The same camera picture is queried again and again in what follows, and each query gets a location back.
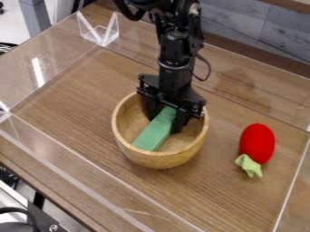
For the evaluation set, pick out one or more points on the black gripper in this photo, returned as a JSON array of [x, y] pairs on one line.
[[170, 89]]

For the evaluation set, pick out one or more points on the brown wooden bowl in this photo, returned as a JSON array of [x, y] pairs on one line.
[[181, 146]]

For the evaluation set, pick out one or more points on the green rectangular block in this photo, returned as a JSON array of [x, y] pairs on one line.
[[157, 131]]

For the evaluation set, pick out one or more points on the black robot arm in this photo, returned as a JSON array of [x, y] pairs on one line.
[[177, 19]]

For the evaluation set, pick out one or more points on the red plush strawberry toy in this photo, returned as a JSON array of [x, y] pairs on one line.
[[257, 146]]

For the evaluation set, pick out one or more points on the clear acrylic corner bracket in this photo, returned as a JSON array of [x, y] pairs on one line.
[[98, 34]]

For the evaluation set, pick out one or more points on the black table clamp mount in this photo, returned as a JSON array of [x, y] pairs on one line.
[[28, 220]]

